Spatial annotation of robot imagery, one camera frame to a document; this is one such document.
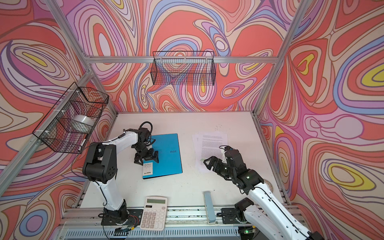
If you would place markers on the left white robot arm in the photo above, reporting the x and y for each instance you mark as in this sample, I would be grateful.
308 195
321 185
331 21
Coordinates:
101 168

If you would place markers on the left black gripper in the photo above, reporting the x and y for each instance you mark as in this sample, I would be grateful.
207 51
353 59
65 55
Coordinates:
151 155

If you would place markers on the stack of printed papers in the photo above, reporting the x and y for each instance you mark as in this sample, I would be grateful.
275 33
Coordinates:
207 145

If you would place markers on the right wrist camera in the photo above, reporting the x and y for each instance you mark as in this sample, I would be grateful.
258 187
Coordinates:
226 148

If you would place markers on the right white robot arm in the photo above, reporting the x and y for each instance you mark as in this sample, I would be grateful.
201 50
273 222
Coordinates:
260 208

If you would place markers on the black wire basket back wall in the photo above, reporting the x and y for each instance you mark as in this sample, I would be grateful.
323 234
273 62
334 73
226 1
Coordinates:
183 68

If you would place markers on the blue file folder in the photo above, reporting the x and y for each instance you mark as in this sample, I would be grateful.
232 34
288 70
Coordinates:
169 157

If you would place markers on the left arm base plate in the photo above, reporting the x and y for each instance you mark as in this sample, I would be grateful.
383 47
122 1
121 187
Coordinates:
130 218

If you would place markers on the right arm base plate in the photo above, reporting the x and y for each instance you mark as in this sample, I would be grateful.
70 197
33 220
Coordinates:
232 216

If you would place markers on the black wire basket wall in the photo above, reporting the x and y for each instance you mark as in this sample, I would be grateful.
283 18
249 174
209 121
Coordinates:
183 68
58 134

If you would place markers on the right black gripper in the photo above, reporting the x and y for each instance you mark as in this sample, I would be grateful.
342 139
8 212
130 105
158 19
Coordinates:
218 162

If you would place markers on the white desk calculator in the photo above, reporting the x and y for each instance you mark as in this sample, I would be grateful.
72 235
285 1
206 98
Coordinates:
154 213

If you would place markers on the black wire basket left wall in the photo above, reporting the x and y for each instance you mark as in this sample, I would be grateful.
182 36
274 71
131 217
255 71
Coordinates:
58 134

